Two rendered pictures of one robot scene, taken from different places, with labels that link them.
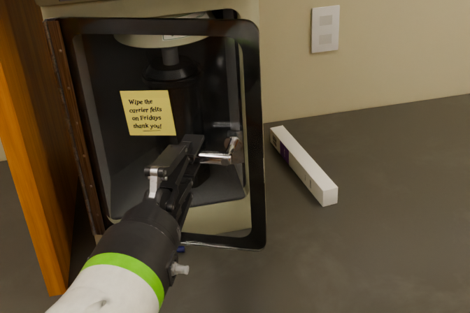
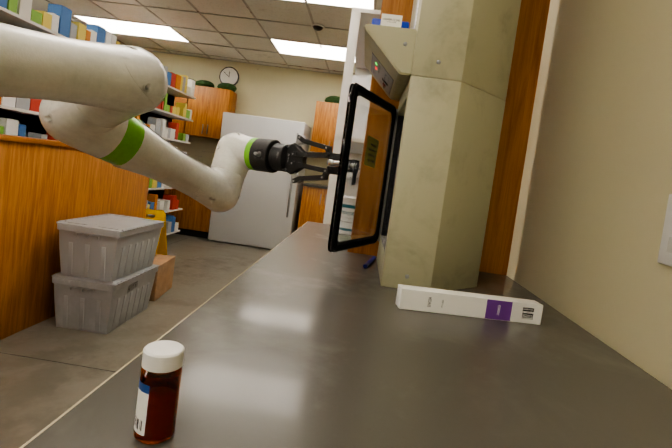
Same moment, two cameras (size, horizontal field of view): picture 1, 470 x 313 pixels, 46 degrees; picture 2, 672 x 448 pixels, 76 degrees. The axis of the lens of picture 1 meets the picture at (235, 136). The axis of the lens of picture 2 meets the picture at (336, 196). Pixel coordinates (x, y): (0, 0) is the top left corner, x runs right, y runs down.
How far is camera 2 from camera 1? 1.44 m
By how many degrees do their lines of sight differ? 99
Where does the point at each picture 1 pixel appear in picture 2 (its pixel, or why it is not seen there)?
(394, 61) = not seen: outside the picture
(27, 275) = not seen: hidden behind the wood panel
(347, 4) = not seen: outside the picture
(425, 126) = (629, 425)
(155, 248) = (261, 142)
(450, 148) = (534, 412)
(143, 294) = (242, 142)
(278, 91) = (620, 304)
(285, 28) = (642, 217)
